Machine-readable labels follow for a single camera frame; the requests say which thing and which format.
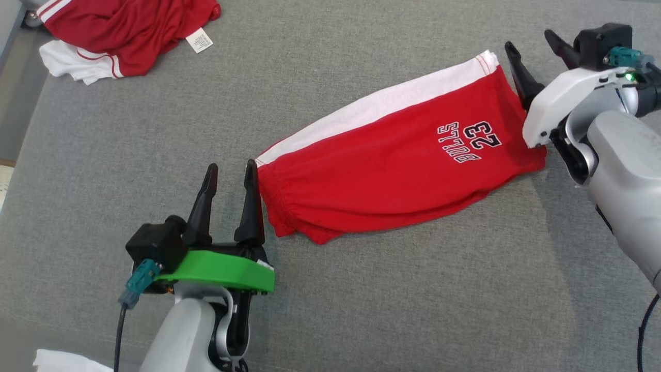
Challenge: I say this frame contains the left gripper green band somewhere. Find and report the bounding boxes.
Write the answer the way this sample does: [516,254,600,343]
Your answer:
[155,159,275,296]

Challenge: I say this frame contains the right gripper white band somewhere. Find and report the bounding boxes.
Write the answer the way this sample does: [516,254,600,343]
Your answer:
[505,29,629,150]

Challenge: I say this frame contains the red shorts with white stripe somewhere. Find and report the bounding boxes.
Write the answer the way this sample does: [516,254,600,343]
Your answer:
[256,50,547,245]

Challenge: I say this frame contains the red jersey with white sleeves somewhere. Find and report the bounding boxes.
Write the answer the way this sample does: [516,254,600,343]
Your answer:
[36,0,222,86]

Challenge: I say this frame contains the grey fabric sofa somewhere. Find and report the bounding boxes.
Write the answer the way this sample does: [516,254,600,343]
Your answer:
[0,0,661,372]

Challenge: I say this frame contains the white crumpled sheet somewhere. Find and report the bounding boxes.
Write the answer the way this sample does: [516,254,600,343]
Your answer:
[34,349,115,372]

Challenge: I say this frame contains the white perforated floor mat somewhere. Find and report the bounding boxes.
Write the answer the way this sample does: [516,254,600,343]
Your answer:
[0,165,16,212]

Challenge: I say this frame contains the teal right camera connector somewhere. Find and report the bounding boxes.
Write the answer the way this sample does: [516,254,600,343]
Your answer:
[608,46,645,69]

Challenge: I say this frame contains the teal camera connector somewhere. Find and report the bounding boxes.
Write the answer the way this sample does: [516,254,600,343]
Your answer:
[119,258,161,309]
[608,46,645,69]

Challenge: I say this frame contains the teal left camera connector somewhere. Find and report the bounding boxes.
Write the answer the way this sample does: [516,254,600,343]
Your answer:
[119,258,161,309]

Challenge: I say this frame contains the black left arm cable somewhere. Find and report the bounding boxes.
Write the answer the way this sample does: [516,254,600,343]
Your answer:
[114,304,128,372]

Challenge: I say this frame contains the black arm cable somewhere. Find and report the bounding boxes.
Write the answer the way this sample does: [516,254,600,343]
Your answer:
[114,304,128,372]
[638,293,661,372]

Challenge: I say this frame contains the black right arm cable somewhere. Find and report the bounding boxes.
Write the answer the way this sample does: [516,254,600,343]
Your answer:
[638,293,661,372]

